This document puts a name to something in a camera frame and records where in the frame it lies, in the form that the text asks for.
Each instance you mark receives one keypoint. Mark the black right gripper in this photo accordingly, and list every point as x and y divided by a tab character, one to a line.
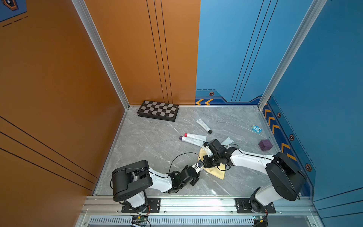
206	164

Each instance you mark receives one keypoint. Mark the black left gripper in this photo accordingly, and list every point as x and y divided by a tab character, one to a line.
194	182

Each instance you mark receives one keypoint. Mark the yellow cleaning cloth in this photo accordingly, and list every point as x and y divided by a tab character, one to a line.
217	171

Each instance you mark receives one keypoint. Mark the white tube green cap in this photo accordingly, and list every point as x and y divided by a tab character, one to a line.
227	141

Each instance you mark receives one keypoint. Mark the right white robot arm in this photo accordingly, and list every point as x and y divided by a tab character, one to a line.
286	179

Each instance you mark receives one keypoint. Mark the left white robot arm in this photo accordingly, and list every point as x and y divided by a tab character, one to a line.
129	182

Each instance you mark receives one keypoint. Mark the white tube pink cap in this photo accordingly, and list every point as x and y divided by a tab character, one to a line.
196	137

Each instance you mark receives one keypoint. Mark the white tube purple cap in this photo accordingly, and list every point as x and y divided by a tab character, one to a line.
191	141

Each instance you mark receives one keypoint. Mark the white tube black cap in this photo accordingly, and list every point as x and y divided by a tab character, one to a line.
204	126

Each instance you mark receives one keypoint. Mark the teal small toy card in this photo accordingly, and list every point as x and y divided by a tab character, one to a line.
256	129

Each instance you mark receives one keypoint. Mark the purple cube box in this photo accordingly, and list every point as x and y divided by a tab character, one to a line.
265	145

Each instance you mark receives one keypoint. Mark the right green circuit board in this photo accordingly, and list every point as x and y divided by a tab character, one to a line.
261	222

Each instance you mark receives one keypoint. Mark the green circuit board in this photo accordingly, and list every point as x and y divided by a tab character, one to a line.
261	222
139	221

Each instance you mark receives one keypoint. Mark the left green circuit board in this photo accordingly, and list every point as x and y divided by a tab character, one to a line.
139	221

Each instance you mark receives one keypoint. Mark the folding chessboard box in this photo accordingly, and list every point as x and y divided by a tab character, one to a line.
158	110

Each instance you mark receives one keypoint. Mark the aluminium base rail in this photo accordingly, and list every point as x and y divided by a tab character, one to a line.
194	211

